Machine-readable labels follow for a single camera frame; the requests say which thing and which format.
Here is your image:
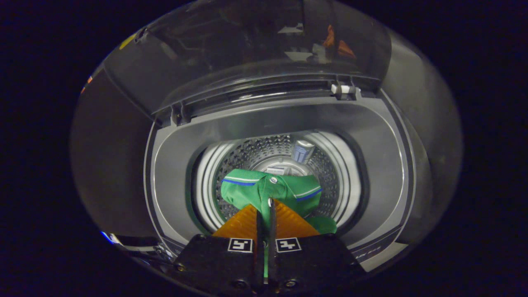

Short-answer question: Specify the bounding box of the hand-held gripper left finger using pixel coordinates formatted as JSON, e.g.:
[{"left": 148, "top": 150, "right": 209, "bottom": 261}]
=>
[{"left": 171, "top": 204, "right": 264, "bottom": 294}]

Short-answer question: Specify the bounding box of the green polo shirt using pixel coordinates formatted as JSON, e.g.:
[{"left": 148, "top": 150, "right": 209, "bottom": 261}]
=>
[{"left": 221, "top": 168, "right": 338, "bottom": 236}]

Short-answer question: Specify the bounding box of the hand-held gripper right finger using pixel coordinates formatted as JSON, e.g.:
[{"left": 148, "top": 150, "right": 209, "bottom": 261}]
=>
[{"left": 268, "top": 199, "right": 368, "bottom": 294}]

